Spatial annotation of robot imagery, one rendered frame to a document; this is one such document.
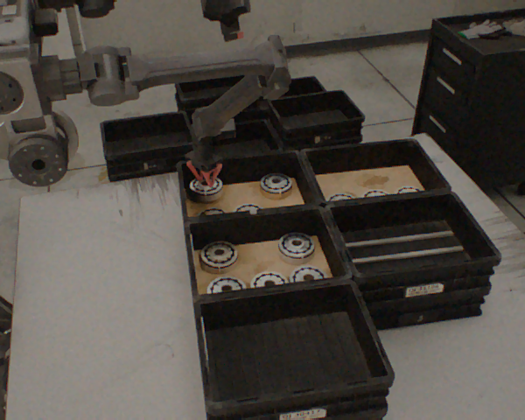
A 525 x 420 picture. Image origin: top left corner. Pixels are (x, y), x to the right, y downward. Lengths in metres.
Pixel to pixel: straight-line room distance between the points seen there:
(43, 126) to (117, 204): 0.62
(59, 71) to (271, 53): 0.43
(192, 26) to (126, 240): 2.80
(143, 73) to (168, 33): 3.30
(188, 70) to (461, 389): 1.02
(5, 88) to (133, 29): 3.31
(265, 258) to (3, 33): 0.87
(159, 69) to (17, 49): 0.27
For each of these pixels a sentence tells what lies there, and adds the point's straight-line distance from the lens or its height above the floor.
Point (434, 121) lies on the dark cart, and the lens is 3.21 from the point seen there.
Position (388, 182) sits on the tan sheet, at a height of 0.83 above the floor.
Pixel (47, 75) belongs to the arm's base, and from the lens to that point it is 1.23.
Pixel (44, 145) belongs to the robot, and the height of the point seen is 1.19.
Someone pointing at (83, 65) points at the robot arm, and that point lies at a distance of 1.25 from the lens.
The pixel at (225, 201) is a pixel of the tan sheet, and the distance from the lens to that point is 1.88.
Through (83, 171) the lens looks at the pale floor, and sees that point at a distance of 3.61.
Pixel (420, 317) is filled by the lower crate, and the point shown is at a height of 0.74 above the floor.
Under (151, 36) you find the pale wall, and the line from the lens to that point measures 4.54.
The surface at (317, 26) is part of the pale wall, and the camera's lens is 4.84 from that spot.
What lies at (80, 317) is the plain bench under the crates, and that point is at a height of 0.70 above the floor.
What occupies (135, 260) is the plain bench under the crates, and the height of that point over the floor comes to 0.70.
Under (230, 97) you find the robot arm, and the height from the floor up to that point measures 1.27.
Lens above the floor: 1.98
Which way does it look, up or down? 38 degrees down
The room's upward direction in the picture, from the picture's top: straight up
